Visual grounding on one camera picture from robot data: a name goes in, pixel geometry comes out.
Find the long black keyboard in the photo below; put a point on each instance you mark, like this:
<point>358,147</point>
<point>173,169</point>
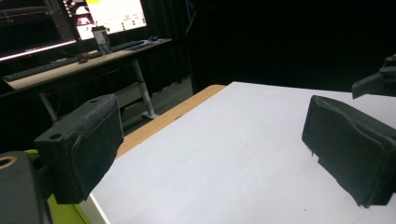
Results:
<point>40,70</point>

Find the bright lit monitor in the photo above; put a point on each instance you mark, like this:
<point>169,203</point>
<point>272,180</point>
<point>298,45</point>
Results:
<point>115,15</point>

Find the grey drink cup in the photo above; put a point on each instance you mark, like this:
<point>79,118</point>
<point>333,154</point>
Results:
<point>101,40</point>

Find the light wooden desk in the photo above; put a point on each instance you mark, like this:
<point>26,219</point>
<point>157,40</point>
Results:
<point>93,62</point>

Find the dark monitor with pink strip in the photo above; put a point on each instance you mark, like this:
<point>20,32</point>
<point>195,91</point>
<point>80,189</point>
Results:
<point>31,31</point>

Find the short black keyboard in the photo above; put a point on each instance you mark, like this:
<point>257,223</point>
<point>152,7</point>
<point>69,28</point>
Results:
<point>129,46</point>

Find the black computer mouse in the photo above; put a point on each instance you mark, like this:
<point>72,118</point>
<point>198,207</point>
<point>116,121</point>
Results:
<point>153,38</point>
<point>83,60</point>

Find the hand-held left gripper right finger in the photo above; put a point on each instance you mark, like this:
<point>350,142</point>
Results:
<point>351,146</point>

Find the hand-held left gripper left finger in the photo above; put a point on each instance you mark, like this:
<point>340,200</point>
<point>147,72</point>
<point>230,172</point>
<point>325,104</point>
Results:
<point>81,149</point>

